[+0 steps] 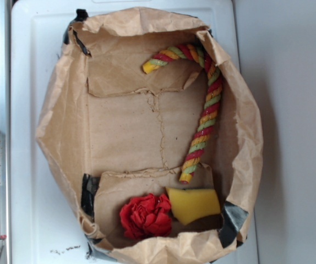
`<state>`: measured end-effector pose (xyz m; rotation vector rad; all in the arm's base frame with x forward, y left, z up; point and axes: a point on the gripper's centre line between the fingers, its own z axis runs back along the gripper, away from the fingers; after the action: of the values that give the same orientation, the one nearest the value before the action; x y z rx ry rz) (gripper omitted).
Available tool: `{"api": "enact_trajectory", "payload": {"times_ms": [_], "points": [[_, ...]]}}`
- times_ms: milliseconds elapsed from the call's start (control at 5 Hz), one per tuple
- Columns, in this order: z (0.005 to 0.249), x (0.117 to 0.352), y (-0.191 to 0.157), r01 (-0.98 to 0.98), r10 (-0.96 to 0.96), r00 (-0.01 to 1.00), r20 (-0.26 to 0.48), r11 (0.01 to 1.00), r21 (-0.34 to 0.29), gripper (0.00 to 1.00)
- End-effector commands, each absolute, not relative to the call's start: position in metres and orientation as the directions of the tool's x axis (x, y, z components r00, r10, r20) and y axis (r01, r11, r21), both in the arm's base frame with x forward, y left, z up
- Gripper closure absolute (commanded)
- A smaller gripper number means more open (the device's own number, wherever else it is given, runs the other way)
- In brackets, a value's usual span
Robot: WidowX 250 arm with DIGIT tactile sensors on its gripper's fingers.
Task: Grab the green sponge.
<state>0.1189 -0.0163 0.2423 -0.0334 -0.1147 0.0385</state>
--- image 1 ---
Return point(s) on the crumpled red paper ball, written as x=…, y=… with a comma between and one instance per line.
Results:
x=146, y=217

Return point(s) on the yellow sponge with dark backing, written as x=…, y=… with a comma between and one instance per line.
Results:
x=191, y=204

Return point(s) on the brown paper bag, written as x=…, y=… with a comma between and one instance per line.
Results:
x=110, y=132

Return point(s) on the white plastic bin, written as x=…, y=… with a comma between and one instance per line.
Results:
x=44, y=226

